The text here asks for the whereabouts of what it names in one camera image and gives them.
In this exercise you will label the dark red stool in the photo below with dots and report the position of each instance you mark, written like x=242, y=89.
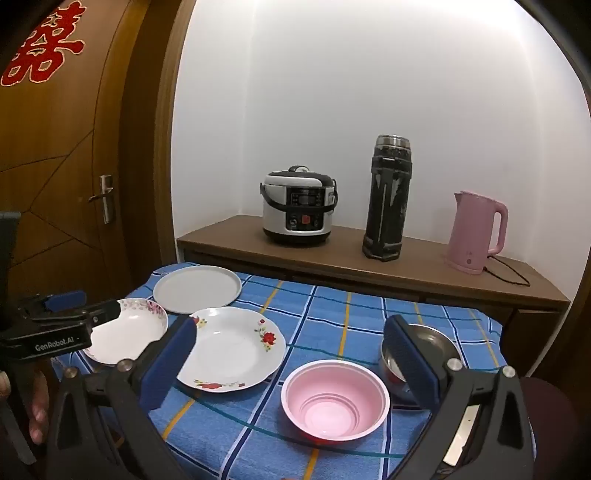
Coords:
x=551, y=415

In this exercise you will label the brown wooden door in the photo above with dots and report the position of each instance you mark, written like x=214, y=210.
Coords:
x=60, y=161

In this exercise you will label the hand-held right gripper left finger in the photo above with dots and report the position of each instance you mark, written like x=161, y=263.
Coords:
x=170, y=362

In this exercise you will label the stainless steel bowl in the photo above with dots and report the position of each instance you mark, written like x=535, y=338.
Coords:
x=436, y=344

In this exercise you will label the red paper door decoration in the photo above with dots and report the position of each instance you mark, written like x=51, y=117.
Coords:
x=46, y=46

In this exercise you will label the pink electric kettle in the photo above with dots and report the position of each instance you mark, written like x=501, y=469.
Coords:
x=471, y=230

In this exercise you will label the pink plastic bowl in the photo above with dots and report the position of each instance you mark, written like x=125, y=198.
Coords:
x=334, y=401

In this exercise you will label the tall black thermos flask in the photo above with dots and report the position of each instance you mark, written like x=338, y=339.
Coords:
x=387, y=203

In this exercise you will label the wooden door frame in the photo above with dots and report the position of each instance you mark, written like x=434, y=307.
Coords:
x=152, y=138

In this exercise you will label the white plate red flowers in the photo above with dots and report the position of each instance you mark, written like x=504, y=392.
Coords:
x=231, y=350

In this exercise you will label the person's left hand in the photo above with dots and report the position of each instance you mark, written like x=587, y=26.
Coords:
x=38, y=406

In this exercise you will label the silver black rice cooker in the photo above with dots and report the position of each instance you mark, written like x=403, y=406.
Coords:
x=300, y=207

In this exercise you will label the grey round plate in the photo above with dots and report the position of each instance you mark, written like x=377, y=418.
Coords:
x=196, y=288

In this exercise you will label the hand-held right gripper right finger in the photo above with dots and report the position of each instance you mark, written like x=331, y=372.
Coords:
x=411, y=364

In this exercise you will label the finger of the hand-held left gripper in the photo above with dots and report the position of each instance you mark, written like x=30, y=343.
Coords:
x=67, y=300
x=104, y=311

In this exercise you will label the blue plaid tablecloth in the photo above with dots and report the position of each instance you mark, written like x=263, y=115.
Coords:
x=332, y=323

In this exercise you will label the brown wooden cabinet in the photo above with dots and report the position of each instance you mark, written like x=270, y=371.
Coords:
x=351, y=258

